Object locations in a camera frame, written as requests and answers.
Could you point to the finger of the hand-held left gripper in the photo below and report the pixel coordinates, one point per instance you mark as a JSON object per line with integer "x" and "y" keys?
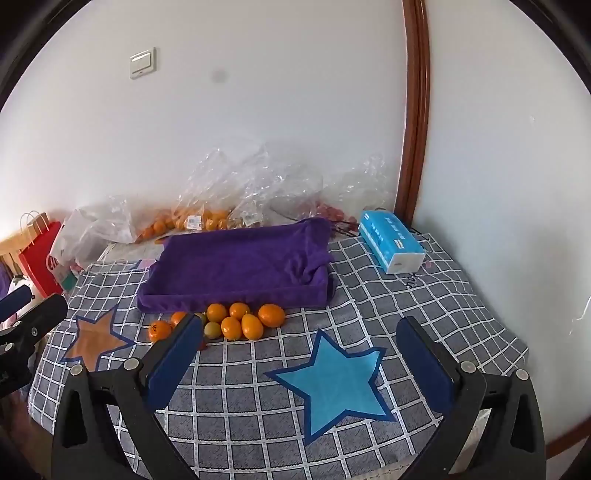
{"x": 41, "y": 314}
{"x": 14, "y": 300}

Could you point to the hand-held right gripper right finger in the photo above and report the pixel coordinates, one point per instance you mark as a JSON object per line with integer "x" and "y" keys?
{"x": 425, "y": 369}

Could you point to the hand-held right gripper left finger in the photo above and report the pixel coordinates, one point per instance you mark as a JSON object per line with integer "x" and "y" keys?
{"x": 168, "y": 364}

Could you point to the purple towel covered tray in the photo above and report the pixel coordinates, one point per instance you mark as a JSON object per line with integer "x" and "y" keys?
{"x": 240, "y": 263}

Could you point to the red paper bag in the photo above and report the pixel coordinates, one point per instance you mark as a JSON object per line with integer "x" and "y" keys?
{"x": 39, "y": 263}

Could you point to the light wooden furniture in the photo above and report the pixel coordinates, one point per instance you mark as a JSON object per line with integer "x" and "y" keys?
{"x": 9, "y": 244}

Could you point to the white plastic bag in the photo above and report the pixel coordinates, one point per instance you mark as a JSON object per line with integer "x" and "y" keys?
{"x": 69, "y": 244}

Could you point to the grey checked star blanket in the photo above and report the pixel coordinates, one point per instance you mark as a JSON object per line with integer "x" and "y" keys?
{"x": 258, "y": 415}

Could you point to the blue tissue pack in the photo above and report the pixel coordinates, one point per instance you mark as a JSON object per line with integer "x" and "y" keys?
{"x": 388, "y": 240}

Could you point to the clear bag of oranges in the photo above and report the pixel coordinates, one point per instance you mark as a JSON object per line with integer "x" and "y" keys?
{"x": 207, "y": 217}

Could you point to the clear bag of red tomatoes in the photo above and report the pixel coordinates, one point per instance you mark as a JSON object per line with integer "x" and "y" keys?
{"x": 332, "y": 210}

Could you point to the white light switch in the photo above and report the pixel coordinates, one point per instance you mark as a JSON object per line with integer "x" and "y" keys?
{"x": 142, "y": 63}

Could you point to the brown wooden door frame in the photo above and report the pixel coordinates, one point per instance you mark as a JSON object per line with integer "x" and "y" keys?
{"x": 415, "y": 92}

